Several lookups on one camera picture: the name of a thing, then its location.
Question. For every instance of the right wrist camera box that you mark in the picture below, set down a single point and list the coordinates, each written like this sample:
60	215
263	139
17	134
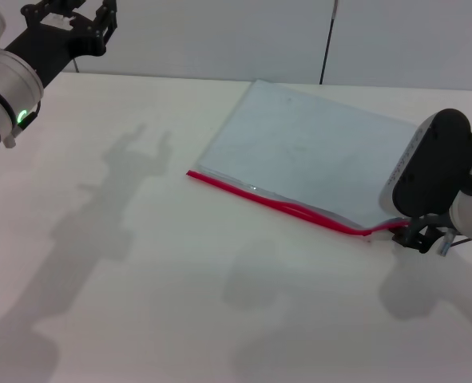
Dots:
431	167

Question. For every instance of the thin grey background pole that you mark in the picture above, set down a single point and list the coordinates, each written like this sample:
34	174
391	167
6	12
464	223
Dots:
76	65

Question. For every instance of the clear document bag red zipper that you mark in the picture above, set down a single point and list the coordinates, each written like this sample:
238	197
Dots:
299	139

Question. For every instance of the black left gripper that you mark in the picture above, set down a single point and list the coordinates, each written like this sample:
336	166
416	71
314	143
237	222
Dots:
60	42

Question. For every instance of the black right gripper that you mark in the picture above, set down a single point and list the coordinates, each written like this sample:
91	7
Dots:
413	239

